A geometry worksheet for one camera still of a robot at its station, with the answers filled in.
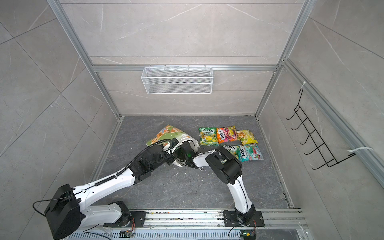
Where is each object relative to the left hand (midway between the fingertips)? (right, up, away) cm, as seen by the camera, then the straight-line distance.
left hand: (177, 143), depth 79 cm
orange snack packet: (+33, +4, +26) cm, 42 cm away
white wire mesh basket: (-2, +41, +22) cm, 47 cm away
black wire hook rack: (+63, -5, -20) cm, 67 cm away
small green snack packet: (+19, +3, +25) cm, 32 cm away
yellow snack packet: (+45, +2, +22) cm, 50 cm away
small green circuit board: (+35, -43, -9) cm, 56 cm away
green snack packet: (+45, -8, +17) cm, 48 cm away
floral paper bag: (-6, +6, +12) cm, 14 cm away
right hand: (-7, -6, +18) cm, 20 cm away
